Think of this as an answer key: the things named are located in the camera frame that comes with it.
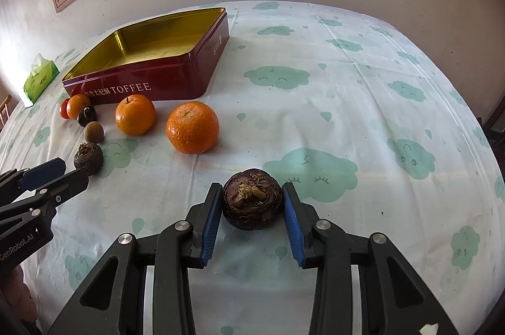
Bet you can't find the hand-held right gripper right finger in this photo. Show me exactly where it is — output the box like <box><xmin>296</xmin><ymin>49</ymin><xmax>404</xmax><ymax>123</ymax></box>
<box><xmin>281</xmin><ymin>182</ymin><xmax>460</xmax><ymax>335</ymax></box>

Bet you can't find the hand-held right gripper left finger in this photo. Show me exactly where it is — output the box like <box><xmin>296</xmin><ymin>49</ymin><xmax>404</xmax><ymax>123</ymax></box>
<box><xmin>47</xmin><ymin>182</ymin><xmax>224</xmax><ymax>335</ymax></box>

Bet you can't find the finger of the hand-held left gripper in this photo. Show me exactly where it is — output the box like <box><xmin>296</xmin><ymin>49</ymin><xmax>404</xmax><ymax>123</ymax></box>
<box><xmin>0</xmin><ymin>157</ymin><xmax>67</xmax><ymax>202</ymax></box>
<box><xmin>0</xmin><ymin>169</ymin><xmax>89</xmax><ymax>229</ymax></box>

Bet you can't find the dark passion fruit front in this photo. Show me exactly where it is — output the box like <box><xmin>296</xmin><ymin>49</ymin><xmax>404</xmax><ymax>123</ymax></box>
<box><xmin>74</xmin><ymin>142</ymin><xmax>104</xmax><ymax>177</ymax></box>

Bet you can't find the dark passion fruit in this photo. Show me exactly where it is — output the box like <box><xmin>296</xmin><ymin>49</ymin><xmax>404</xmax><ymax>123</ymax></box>
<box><xmin>74</xmin><ymin>142</ymin><xmax>104</xmax><ymax>177</ymax></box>
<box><xmin>222</xmin><ymin>168</ymin><xmax>284</xmax><ymax>231</ymax></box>

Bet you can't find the brown round fruit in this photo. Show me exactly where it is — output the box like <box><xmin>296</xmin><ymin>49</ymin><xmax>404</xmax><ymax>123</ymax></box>
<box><xmin>84</xmin><ymin>122</ymin><xmax>105</xmax><ymax>143</ymax></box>

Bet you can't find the small orange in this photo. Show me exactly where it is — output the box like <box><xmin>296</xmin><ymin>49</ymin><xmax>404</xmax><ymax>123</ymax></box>
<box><xmin>66</xmin><ymin>93</ymin><xmax>91</xmax><ymax>120</ymax></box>

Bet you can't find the large orange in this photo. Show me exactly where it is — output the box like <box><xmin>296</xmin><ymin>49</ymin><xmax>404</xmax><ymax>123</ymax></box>
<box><xmin>166</xmin><ymin>101</ymin><xmax>220</xmax><ymax>155</ymax></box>

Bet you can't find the gold metal tray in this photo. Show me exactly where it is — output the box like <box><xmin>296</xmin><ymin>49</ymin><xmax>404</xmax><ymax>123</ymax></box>
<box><xmin>62</xmin><ymin>7</ymin><xmax>230</xmax><ymax>106</ymax></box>

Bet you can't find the person's left hand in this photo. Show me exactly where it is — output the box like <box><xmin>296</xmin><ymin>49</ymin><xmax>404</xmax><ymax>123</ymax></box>
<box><xmin>0</xmin><ymin>264</ymin><xmax>38</xmax><ymax>324</ymax></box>

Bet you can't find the wooden chair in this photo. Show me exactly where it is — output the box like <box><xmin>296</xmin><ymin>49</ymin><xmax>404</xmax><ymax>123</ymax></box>
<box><xmin>475</xmin><ymin>114</ymin><xmax>505</xmax><ymax>162</ymax></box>
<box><xmin>0</xmin><ymin>94</ymin><xmax>12</xmax><ymax>131</ymax></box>

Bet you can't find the green tissue pack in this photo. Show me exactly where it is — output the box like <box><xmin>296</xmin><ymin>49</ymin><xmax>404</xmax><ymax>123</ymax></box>
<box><xmin>23</xmin><ymin>53</ymin><xmax>61</xmax><ymax>104</ymax></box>

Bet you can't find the medium orange with stem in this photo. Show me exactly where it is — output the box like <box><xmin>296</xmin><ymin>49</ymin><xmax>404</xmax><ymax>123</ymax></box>
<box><xmin>115</xmin><ymin>94</ymin><xmax>157</xmax><ymax>136</ymax></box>

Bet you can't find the cloud print tablecloth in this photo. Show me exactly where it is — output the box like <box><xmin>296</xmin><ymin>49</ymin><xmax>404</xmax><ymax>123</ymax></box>
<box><xmin>0</xmin><ymin>1</ymin><xmax>505</xmax><ymax>335</ymax></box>

